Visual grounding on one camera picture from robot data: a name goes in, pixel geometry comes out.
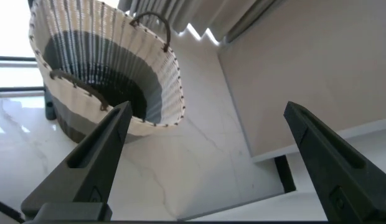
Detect white laundry basket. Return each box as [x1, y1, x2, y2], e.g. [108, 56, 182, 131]
[27, 0, 187, 144]

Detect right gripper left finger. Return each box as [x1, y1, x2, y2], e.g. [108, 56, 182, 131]
[21, 100, 133, 222]

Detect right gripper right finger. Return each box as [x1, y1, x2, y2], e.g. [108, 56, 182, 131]
[283, 100, 386, 223]

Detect beige curtain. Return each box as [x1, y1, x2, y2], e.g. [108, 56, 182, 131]
[118, 0, 259, 44]

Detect window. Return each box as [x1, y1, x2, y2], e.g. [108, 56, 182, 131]
[0, 0, 46, 99]

